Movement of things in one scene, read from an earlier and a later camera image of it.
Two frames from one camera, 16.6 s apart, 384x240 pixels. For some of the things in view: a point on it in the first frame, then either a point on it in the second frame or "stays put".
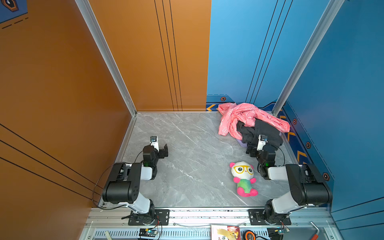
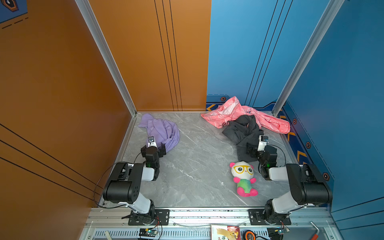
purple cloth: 242,144 -> 164,132
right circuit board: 281,231 stays put
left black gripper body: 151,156 stays put
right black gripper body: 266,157 stays put
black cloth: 250,134 -> 244,129
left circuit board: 147,232 stays put
